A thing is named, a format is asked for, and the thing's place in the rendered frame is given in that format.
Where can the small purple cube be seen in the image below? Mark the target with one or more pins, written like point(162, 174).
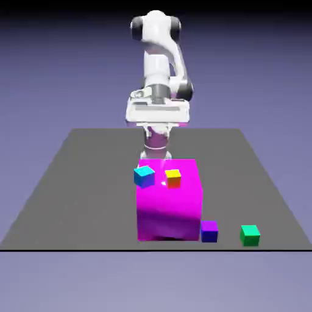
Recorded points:
point(209, 231)

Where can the small yellow cube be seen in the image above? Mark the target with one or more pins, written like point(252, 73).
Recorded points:
point(173, 179)

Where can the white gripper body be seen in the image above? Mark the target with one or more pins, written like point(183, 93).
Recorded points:
point(158, 115)

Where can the large magenta box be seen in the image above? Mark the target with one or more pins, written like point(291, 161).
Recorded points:
point(168, 207)

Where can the small cyan cube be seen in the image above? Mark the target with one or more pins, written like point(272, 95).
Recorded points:
point(144, 178)

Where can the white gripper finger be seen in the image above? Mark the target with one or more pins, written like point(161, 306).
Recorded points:
point(168, 129)
point(148, 131)

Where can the small green cube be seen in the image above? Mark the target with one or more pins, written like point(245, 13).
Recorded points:
point(250, 236)

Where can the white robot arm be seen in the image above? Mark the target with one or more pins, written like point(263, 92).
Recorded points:
point(156, 68)

